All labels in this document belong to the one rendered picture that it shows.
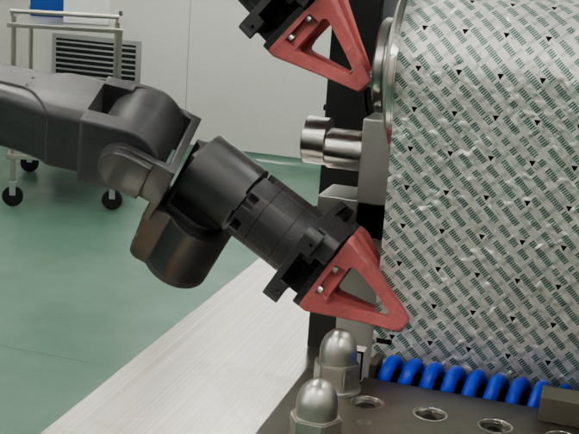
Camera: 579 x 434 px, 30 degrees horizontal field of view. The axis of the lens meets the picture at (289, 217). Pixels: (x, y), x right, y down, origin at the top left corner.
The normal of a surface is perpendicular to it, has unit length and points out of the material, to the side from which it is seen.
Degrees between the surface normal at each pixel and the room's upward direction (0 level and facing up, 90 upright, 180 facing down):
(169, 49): 90
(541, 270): 90
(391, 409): 0
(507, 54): 69
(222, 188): 75
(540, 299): 90
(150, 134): 46
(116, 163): 113
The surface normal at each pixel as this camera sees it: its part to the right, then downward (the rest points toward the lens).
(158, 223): -0.18, 0.59
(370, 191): -0.29, 0.21
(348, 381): 0.69, 0.22
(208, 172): -0.11, -0.03
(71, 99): 0.16, -0.77
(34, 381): 0.07, -0.97
